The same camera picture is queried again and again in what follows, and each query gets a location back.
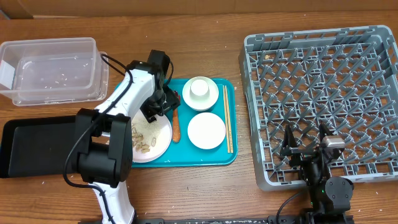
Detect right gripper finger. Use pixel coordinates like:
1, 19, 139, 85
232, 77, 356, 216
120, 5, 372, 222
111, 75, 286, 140
319, 123, 333, 144
282, 124, 298, 149

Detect rice and food scraps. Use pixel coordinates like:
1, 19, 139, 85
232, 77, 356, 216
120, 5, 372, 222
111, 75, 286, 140
131, 119, 162, 154

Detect large white plate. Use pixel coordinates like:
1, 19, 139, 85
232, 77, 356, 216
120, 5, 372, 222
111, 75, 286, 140
131, 111, 172, 163

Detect orange carrot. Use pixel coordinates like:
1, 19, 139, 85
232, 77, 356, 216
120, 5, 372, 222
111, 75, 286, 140
172, 108, 181, 143

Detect red snack wrapper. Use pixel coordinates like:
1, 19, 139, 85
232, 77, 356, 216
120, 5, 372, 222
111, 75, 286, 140
174, 90, 181, 107

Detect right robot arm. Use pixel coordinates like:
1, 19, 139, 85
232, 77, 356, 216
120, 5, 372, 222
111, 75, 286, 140
275, 123, 354, 223

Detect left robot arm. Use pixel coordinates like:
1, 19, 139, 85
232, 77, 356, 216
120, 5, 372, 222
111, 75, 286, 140
63, 50, 180, 223

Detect grey dishwasher rack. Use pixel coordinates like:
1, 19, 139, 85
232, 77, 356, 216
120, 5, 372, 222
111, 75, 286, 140
239, 25, 397, 191

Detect white cup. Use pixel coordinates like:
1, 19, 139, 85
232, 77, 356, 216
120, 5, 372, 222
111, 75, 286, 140
190, 79, 209, 98

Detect white bowl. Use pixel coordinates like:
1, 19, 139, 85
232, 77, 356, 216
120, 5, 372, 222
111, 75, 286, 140
182, 77, 219, 111

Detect small white plate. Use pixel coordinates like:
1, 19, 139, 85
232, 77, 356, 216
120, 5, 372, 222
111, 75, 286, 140
187, 112, 226, 150

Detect teal serving tray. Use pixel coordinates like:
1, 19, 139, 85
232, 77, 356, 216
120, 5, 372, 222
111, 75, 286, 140
132, 78, 239, 168

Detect right wooden chopstick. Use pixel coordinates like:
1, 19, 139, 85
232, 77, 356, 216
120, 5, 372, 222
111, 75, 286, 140
225, 86, 234, 154

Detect wooden chopstick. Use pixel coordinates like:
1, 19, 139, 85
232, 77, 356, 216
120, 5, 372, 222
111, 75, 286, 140
223, 85, 231, 154
225, 86, 234, 154

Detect left wooden chopstick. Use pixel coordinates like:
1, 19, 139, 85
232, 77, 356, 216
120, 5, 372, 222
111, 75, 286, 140
223, 85, 231, 154

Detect black plastic tray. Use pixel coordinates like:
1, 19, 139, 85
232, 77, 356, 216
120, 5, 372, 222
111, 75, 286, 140
1, 116, 75, 179

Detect clear plastic bin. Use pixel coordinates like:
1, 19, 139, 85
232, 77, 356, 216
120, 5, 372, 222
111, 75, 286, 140
1, 37, 109, 106

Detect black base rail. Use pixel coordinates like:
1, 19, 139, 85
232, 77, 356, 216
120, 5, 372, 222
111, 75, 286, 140
133, 215, 308, 224

